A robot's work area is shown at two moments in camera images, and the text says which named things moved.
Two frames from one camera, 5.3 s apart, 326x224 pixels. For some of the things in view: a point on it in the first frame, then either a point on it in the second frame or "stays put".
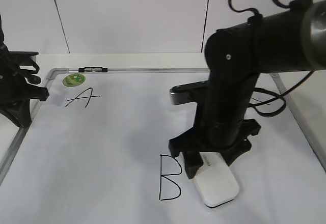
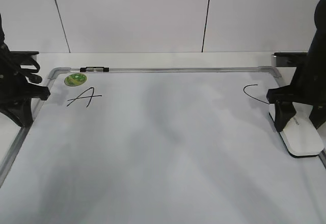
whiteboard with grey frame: (97, 151) stays put
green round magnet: (73, 80) stays put
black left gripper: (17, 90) stays put
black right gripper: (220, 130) -> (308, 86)
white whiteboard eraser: (216, 182) -> (300, 136)
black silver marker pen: (93, 70) stays put
